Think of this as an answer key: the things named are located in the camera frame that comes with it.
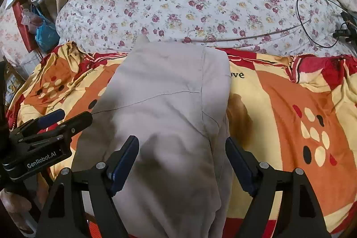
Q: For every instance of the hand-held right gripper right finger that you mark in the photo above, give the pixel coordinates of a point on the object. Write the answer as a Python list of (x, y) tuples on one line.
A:
[(239, 162)]

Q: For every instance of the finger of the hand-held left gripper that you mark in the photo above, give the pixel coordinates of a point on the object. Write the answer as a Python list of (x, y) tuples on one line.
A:
[(75, 122), (50, 118)]

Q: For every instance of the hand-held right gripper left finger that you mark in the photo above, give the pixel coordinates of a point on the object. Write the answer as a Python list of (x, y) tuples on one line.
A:
[(125, 162)]

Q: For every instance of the grey jacket with striped cuffs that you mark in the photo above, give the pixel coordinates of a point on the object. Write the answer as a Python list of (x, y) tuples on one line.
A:
[(167, 115)]

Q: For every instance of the person's left hand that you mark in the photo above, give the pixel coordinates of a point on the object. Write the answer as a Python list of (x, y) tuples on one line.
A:
[(14, 206)]

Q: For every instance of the blue plastic bag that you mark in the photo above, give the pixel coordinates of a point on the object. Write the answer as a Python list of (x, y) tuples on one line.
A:
[(46, 34)]

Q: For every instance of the orange red patterned bed sheet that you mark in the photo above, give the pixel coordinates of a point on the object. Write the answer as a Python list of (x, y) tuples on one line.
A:
[(292, 93)]

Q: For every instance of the red box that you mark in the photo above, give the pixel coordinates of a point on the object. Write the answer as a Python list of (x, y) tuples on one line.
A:
[(23, 26)]

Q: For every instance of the floral quilt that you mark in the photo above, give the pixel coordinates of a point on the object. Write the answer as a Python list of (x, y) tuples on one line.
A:
[(195, 9)]

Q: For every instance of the small black plug device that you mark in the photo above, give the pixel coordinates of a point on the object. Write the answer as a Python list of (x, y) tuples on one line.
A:
[(344, 31)]

